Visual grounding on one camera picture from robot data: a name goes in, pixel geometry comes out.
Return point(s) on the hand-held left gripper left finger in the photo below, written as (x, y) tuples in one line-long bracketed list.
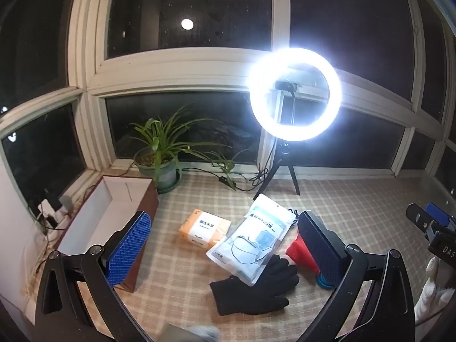
[(130, 245)]

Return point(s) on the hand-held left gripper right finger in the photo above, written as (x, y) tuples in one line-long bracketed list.
[(320, 245)]

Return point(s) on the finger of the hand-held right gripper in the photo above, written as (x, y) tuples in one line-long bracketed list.
[(441, 213), (418, 217)]

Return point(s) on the blue earplug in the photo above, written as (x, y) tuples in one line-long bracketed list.
[(323, 282)]

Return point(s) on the red cloth pouch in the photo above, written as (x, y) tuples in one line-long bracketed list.
[(301, 253)]

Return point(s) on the brown cardboard box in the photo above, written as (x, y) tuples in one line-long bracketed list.
[(117, 192)]

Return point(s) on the face mask packet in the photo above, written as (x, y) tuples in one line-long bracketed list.
[(256, 228)]

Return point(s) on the orange tissue pack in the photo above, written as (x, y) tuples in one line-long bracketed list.
[(205, 228)]

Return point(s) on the green plant pot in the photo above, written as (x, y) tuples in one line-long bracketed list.
[(165, 177)]

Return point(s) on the black knit glove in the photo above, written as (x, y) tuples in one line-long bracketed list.
[(249, 288)]

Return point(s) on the white power strip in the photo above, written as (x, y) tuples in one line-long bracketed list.
[(50, 213)]

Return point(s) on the green leafy plant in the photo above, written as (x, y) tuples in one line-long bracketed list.
[(162, 139)]

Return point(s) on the black inline remote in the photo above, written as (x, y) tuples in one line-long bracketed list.
[(222, 181)]

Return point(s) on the black phone holder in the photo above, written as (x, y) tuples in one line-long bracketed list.
[(286, 86)]

